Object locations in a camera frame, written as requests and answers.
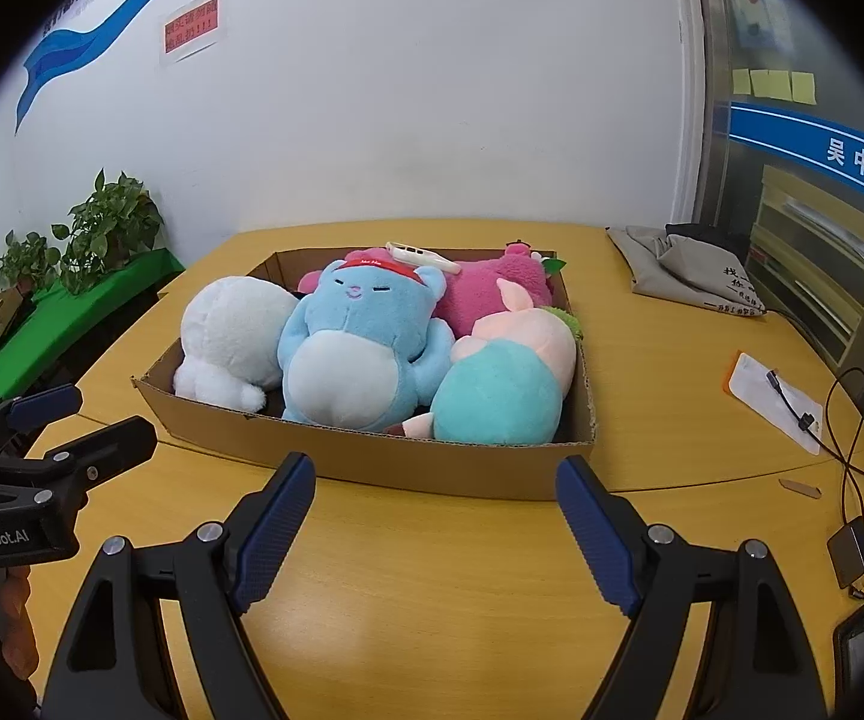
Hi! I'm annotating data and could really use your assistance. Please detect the yellow sticky notes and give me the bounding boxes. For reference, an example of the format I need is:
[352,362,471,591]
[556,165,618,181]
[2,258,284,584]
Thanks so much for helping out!
[731,68,818,106]

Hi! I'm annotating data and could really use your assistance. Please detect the grey cloth bag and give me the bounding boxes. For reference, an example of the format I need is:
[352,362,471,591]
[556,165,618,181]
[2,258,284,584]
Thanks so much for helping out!
[606,226,767,317]

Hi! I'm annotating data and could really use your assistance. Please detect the small wooden stick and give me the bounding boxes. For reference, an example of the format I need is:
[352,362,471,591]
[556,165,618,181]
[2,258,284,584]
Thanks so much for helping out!
[779,478,823,500]

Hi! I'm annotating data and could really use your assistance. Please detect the white panda plush toy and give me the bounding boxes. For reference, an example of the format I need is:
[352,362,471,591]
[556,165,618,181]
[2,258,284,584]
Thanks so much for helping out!
[172,277,299,413]

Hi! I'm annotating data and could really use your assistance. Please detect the cartoon poster on glass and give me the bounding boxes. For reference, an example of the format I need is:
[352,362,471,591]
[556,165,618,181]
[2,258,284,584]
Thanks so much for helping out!
[730,0,793,54]

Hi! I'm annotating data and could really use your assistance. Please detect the black smartphone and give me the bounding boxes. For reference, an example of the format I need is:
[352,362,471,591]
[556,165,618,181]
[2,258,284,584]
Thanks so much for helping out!
[832,603,864,707]

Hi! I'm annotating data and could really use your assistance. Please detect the red wall notice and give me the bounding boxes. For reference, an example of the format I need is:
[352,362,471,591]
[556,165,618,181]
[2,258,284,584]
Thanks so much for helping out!
[160,0,226,65]

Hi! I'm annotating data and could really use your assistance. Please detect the green potted plant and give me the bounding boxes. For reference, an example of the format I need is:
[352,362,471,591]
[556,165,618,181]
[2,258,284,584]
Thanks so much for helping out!
[51,169,164,294]
[0,231,59,294]

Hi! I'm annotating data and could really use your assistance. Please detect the small black adapter box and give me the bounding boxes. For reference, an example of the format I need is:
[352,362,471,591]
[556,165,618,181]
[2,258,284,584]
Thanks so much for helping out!
[827,517,864,589]

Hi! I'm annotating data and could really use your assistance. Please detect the hand holding left gripper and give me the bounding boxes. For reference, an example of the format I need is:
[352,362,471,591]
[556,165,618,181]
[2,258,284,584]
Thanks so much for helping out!
[0,566,40,679]

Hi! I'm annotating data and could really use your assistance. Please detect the wooden shelf behind glass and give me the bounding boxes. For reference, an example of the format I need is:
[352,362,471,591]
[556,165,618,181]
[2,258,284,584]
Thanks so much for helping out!
[748,166,864,371]

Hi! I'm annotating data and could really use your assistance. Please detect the black cable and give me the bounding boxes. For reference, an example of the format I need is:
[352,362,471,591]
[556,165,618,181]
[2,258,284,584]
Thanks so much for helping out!
[764,365,864,607]

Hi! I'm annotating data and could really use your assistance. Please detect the white paper sheet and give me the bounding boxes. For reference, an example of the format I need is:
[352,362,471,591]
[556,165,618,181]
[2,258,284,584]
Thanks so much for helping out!
[723,351,824,455]

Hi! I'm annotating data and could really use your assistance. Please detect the blue bear plush toy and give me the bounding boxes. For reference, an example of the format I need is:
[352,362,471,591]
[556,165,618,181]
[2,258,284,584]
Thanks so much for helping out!
[277,259,455,433]

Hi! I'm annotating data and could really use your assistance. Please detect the teal pink plush toy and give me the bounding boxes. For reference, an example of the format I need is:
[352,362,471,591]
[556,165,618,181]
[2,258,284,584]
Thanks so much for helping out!
[388,278,580,447]

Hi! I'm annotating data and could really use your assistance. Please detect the white toy airplane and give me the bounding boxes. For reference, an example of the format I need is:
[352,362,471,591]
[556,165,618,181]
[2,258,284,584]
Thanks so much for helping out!
[385,241,461,275]

